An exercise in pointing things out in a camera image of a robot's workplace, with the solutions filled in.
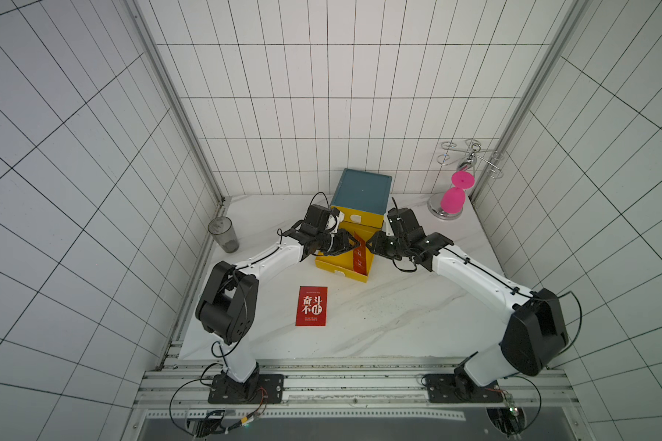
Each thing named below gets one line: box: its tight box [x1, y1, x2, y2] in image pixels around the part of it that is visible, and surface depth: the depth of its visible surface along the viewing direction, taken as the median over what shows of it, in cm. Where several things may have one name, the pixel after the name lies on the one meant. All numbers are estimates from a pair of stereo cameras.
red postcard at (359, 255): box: [353, 231, 368, 275], surface depth 91 cm
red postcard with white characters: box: [295, 285, 329, 327], surface depth 89 cm
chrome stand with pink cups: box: [427, 138, 504, 221], surface depth 99 cm
